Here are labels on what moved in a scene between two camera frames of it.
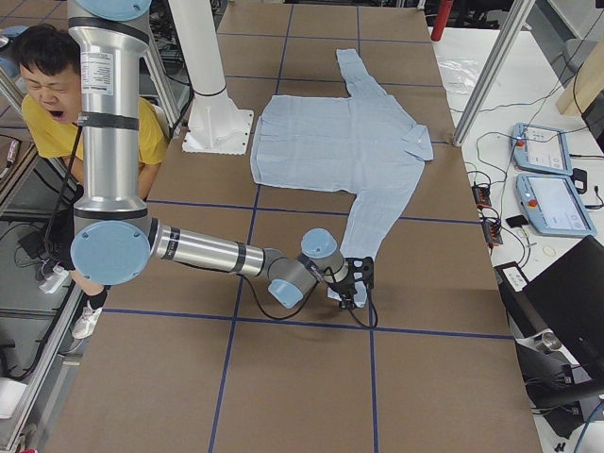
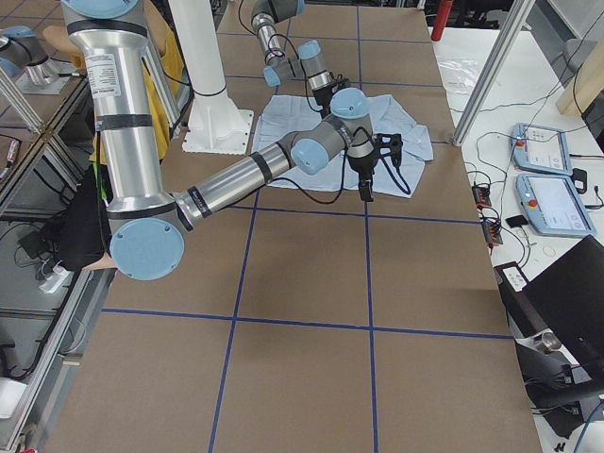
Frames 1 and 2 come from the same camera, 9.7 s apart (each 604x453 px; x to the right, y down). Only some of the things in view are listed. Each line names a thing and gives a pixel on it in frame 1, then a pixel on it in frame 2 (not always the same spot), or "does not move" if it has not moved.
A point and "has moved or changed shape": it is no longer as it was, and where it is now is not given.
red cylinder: x=442 y=20 does not move
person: x=50 y=76 → x=85 y=239
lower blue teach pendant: x=554 y=206 does not move
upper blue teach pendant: x=541 y=148 does not move
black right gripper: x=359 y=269 → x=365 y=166
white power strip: x=55 y=280 does not move
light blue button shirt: x=365 y=143 has moved or changed shape
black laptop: x=566 y=300 does not move
